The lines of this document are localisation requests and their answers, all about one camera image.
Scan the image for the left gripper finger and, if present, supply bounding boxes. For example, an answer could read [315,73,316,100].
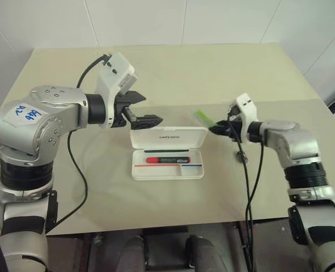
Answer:
[123,107,164,130]
[126,91,147,104]

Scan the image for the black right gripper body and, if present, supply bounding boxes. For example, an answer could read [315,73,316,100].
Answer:
[224,105,244,140]

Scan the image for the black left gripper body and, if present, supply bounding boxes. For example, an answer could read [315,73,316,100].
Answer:
[110,92,134,129]

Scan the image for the green marker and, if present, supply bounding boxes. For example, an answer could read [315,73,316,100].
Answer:
[193,109,215,127]

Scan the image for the red marker with black label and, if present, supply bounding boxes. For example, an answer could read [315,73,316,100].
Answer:
[146,156,192,165]

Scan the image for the white open pencil case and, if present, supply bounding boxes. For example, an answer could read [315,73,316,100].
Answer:
[129,126,209,181]

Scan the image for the white label with blue writing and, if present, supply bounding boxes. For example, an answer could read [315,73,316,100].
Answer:
[3,102,46,128]

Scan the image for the dark rounded shape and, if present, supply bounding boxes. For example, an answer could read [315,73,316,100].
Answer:
[185,235,224,272]

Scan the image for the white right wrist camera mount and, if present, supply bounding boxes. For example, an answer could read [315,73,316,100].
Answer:
[228,92,260,144]

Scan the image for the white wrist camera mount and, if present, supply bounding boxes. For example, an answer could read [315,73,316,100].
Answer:
[228,92,260,144]
[95,52,140,130]

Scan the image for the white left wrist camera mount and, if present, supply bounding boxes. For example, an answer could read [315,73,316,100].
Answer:
[95,52,140,130]

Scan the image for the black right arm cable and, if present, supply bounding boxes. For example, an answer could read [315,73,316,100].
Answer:
[226,112,266,272]

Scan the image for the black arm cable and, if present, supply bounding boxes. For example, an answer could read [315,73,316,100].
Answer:
[50,53,113,231]
[226,112,266,272]

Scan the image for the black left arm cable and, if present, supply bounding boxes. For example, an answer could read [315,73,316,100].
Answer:
[50,53,113,231]

